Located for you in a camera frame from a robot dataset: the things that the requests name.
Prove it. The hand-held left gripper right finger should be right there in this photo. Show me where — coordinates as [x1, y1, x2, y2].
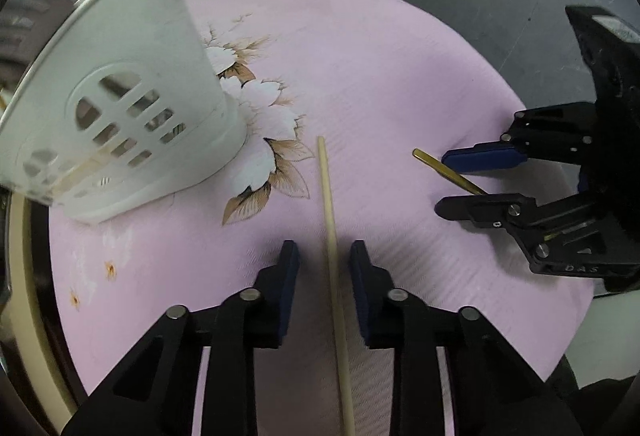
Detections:
[348, 240, 583, 436]

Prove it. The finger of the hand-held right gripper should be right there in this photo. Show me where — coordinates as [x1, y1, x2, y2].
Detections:
[434, 193, 601, 267]
[441, 101, 601, 175]

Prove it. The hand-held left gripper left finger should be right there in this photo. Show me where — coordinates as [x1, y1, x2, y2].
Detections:
[60, 240, 302, 436]

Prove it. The gold long-handled spoon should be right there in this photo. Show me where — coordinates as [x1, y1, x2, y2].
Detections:
[412, 148, 491, 197]

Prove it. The wooden chopstick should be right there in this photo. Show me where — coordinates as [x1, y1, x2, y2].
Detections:
[317, 136, 357, 436]

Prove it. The white plastic utensil basket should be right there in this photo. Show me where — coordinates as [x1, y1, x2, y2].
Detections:
[0, 0, 249, 223]

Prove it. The pink floral tablecloth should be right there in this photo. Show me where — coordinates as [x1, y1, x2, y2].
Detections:
[47, 0, 598, 436]

